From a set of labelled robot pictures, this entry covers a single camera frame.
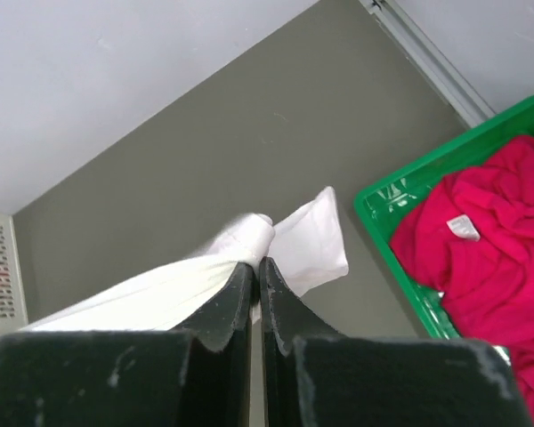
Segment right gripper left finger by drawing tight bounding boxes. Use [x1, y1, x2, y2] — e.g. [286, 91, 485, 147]
[0, 263, 255, 426]

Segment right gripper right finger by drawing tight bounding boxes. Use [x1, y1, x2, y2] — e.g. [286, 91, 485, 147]
[258, 257, 532, 426]

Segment white t shirt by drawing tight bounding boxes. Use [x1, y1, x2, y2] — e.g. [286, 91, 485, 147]
[26, 186, 349, 332]

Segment green plastic bin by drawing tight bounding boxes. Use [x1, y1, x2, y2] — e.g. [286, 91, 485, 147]
[353, 95, 534, 339]

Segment white file organizer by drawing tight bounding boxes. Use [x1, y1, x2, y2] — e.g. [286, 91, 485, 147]
[0, 213, 28, 336]

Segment pink t shirt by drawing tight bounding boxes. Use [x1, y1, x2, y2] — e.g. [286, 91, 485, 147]
[390, 135, 534, 419]

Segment aluminium frame rail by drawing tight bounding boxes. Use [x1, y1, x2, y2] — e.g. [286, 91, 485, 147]
[360, 1, 495, 127]

